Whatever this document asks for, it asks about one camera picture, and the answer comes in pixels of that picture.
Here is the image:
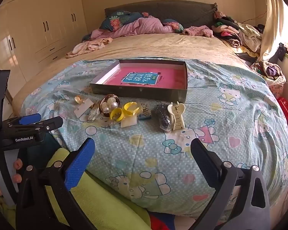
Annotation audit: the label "beige bed sheet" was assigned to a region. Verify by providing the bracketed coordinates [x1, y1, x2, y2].
[12, 32, 252, 106]

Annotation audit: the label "person's left hand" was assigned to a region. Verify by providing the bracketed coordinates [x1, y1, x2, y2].
[0, 158, 23, 196]

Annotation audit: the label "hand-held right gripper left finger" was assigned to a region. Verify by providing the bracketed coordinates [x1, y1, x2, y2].
[16, 138, 96, 230]

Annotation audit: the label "fuzzy pink garment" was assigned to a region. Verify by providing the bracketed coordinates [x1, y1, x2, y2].
[182, 26, 214, 38]

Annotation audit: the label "dark beads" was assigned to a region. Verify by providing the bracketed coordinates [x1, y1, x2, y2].
[155, 103, 173, 133]

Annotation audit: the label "black object by curtain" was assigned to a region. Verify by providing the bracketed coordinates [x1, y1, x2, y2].
[276, 43, 287, 61]

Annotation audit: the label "large floral pillow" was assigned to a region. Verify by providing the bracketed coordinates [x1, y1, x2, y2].
[99, 11, 141, 31]

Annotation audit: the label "yellow hoop earring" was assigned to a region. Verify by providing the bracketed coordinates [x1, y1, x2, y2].
[110, 108, 124, 122]
[123, 102, 142, 116]

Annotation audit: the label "basket of clothes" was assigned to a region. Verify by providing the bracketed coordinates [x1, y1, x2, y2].
[251, 61, 286, 85]

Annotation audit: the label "red plastic object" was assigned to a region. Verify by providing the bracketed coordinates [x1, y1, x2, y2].
[277, 97, 288, 122]

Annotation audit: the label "cartoon print blanket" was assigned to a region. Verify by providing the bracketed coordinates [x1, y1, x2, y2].
[22, 59, 288, 223]

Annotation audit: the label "green cloth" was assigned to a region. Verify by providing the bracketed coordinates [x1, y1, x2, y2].
[0, 147, 154, 230]

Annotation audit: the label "brown strap wristwatch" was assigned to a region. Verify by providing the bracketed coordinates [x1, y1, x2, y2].
[99, 94, 121, 117]

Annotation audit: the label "cream curtain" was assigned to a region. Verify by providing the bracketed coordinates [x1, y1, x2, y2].
[257, 0, 285, 61]

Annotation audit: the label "red cloth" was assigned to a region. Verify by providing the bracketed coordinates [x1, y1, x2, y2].
[149, 214, 175, 230]

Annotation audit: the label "small clear plastic bag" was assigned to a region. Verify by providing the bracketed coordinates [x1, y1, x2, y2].
[88, 102, 102, 122]

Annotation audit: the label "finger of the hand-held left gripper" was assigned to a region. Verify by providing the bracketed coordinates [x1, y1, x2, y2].
[2, 116, 64, 136]
[7, 113, 42, 125]

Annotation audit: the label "pink quilt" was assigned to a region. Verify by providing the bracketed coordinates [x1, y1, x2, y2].
[91, 16, 174, 40]

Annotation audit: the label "cream wardrobe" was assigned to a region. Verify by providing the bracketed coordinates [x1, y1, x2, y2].
[0, 0, 88, 101]

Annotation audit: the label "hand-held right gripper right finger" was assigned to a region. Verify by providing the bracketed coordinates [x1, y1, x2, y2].
[191, 138, 271, 230]

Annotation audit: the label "pile of clothes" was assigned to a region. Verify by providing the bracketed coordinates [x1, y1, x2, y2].
[211, 11, 264, 53]

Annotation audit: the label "white paper card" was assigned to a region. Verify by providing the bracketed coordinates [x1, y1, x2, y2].
[121, 117, 138, 128]

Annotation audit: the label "small floral pillow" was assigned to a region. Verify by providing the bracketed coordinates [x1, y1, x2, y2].
[162, 19, 184, 33]

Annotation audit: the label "cream hair claw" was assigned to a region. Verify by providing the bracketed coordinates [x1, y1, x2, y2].
[167, 101, 186, 130]

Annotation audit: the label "light pink clothing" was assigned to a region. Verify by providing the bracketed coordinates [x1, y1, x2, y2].
[66, 38, 113, 58]

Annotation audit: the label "dark padded headboard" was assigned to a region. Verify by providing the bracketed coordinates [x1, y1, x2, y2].
[104, 0, 218, 29]

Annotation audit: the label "grey shallow cardboard box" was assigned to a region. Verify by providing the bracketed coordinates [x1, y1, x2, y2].
[89, 59, 188, 103]

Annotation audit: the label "pink book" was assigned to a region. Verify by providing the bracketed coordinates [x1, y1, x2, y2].
[103, 63, 186, 90]

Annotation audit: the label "clear bag with white card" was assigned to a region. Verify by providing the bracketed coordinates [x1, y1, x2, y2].
[74, 99, 94, 119]

